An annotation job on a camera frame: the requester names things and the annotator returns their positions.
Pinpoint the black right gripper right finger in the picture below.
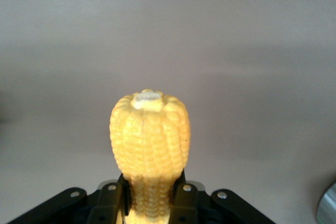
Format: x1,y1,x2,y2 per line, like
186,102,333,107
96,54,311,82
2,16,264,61
170,170,211,224

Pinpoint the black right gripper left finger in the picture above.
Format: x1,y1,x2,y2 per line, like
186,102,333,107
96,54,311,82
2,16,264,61
88,173,132,224

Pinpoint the yellow corn cob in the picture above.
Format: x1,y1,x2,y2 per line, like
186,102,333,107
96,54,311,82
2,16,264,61
109,89,191,224

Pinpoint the stainless steel steamer pot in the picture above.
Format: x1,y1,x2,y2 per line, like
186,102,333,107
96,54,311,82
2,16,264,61
316,181,336,224

